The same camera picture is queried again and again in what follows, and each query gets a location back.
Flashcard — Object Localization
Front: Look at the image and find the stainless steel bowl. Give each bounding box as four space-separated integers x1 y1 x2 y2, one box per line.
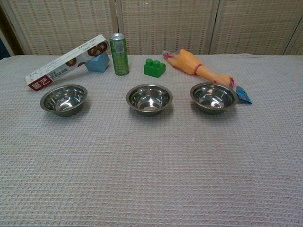
189 82 239 116
125 84 173 117
39 84 88 117

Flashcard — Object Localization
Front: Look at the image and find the green toy building brick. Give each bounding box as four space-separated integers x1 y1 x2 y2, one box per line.
143 58 166 79

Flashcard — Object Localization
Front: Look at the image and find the beige waffle-weave tablecloth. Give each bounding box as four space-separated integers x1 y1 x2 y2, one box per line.
0 54 303 227

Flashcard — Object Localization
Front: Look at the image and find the yellow rubber chicken toy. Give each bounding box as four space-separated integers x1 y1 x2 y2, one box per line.
162 49 237 88

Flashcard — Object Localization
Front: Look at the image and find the green drink can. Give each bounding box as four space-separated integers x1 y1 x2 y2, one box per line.
109 32 130 76

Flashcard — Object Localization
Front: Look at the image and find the light blue house-shaped block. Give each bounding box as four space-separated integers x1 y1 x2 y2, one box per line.
85 51 110 73

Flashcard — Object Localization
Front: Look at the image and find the woven folding screen panel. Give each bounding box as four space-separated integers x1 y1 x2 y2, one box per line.
117 0 220 55
0 0 120 56
209 0 303 56

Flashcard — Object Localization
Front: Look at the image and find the blue snack packet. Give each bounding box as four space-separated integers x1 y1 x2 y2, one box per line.
235 85 253 105

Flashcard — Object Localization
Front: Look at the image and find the long white baking paper box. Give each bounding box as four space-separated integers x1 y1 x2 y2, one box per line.
25 34 109 90

